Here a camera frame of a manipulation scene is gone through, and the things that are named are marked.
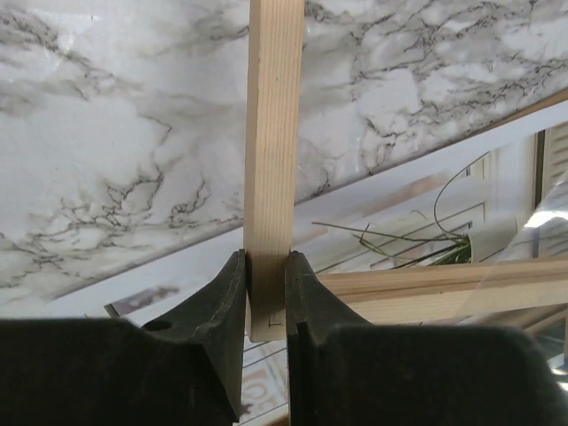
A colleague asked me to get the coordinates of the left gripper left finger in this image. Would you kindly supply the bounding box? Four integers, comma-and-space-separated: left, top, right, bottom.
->
1, 251, 246, 425

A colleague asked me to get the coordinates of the light wooden picture frame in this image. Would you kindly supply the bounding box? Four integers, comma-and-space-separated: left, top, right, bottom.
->
243, 1, 567, 342

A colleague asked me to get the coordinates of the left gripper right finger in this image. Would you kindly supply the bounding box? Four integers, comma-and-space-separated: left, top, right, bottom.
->
285, 252, 557, 425

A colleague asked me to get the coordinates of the plant photo with backing board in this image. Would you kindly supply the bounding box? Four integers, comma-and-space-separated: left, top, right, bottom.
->
52, 88, 568, 426

